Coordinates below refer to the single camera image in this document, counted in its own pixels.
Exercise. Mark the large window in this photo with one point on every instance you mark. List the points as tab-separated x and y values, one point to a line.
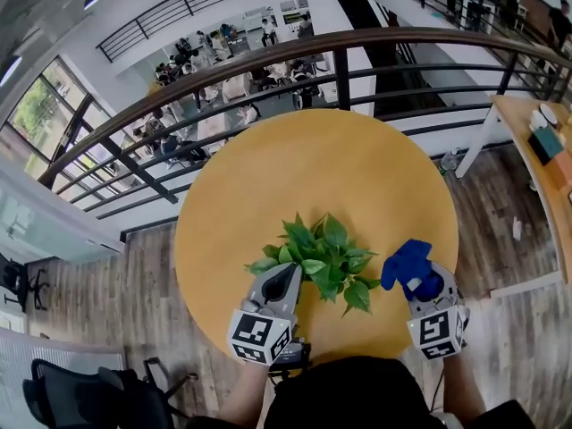
40	114

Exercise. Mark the person's black shirt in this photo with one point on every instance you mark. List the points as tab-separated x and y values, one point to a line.
357	396

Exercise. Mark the person's left forearm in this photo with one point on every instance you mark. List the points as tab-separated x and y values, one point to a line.
243	396

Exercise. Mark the black mesh office chair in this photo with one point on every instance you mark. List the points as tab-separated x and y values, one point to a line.
89	400

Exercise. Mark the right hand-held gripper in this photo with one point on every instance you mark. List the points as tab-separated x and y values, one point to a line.
435	331

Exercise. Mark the white-legged wooden desk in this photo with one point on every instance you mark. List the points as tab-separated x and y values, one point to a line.
549	195

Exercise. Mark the blue cloth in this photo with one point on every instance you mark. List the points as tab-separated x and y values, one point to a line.
409	264

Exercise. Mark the clear plastic bottle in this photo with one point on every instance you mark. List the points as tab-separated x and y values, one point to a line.
449	160

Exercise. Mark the dark tissue box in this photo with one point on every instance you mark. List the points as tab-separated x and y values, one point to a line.
545	145

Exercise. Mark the green leafy plant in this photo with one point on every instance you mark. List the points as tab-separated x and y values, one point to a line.
326	262

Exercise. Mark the brown flat box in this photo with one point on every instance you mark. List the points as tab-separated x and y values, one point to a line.
562	170

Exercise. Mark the white paper scrap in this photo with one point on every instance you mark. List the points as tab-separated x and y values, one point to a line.
516	229

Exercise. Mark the white ribbed panel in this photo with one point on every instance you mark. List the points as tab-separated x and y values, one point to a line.
53	373

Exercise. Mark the person's right forearm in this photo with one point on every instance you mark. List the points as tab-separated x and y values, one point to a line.
462	387

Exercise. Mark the white plate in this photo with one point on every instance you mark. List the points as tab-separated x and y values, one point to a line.
549	113

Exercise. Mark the round pendant lamp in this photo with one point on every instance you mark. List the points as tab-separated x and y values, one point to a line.
92	1
10	70

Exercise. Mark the black swivel chair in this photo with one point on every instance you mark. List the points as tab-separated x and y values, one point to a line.
18	280

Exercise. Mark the small black display device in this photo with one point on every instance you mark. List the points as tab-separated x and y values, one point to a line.
290	351

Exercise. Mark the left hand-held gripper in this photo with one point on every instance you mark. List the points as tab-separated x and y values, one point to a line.
254	333

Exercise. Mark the white cup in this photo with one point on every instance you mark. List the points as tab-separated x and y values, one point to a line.
538	120

